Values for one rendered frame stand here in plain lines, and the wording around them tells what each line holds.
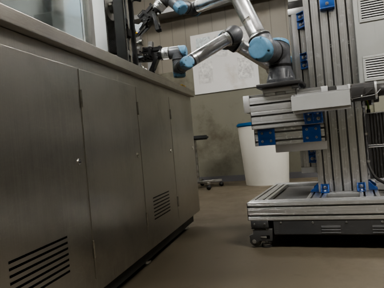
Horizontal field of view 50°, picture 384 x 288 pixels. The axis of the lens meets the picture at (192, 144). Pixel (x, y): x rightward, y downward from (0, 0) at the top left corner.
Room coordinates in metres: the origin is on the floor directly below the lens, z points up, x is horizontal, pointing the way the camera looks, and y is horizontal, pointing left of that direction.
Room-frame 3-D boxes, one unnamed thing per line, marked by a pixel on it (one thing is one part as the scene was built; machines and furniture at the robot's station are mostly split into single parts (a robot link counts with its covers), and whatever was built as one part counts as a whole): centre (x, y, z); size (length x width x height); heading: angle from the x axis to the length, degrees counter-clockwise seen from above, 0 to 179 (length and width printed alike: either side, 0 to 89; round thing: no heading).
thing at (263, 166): (4.97, -0.87, 0.37); 0.63 x 0.61 x 0.74; 68
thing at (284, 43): (2.15, -0.49, 0.98); 0.13 x 0.12 x 0.14; 139
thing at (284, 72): (2.16, -0.49, 0.87); 0.15 x 0.15 x 0.10
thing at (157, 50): (2.55, 0.19, 1.12); 0.12 x 0.08 x 0.09; 76
